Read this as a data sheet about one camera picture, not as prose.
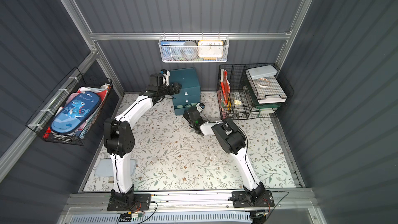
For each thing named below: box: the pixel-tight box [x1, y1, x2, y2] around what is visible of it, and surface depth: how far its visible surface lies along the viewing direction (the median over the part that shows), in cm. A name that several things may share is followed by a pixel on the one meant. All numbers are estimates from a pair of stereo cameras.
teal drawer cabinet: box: [169, 67, 202, 116], surface depth 106 cm
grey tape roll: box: [181, 40, 198, 61], surface depth 89 cm
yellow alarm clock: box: [197, 39, 224, 60], surface depth 91 cm
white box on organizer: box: [245, 64, 278, 80], surface depth 104 cm
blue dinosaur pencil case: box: [50, 90, 102, 134], surface depth 67 cm
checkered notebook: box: [247, 75, 288, 100], surface depth 98 cm
